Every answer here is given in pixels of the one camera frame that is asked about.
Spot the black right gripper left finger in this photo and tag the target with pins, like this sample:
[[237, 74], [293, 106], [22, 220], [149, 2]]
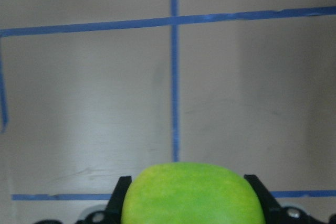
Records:
[[115, 204]]

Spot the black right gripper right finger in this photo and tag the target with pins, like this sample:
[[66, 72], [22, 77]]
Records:
[[271, 208]]

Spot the green apple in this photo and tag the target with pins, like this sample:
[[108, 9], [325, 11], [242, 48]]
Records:
[[184, 192]]

